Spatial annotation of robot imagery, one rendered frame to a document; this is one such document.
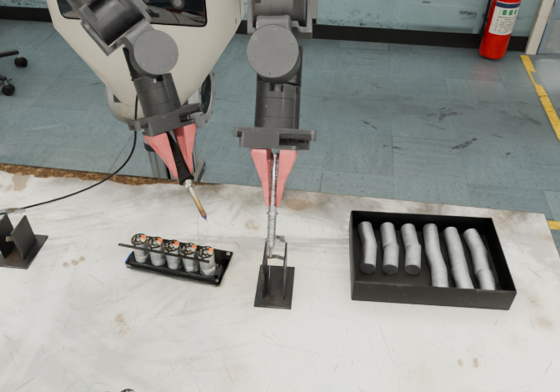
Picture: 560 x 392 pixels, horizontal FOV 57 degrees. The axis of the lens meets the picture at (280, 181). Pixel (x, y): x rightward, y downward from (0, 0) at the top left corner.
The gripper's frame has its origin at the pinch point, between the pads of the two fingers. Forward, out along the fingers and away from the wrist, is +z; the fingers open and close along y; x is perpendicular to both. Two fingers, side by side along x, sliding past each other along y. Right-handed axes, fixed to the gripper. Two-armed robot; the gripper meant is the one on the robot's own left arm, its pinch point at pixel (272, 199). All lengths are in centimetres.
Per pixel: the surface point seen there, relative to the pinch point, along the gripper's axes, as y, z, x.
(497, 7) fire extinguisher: 99, -87, 232
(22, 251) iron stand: -42.1, 12.6, 14.4
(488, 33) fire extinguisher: 98, -75, 241
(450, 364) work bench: 25.4, 22.1, 4.9
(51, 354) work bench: -30.5, 24.0, 2.1
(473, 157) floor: 75, -5, 171
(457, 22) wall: 84, -83, 255
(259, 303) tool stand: -2.2, 17.3, 10.9
